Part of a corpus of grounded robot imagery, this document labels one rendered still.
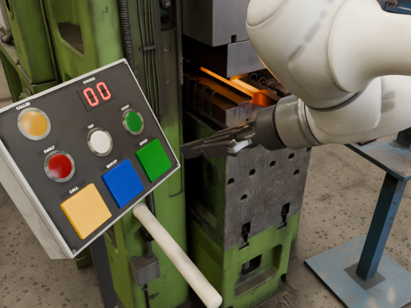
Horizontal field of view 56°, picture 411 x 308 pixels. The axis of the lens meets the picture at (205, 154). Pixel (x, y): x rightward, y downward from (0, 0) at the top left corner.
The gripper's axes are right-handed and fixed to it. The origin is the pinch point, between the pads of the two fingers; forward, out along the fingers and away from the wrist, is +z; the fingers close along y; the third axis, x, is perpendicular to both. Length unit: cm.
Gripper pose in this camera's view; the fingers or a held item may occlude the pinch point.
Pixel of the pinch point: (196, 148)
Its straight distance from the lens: 76.9
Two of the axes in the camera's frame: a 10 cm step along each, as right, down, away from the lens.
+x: -4.3, -8.7, -2.4
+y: 5.2, -4.5, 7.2
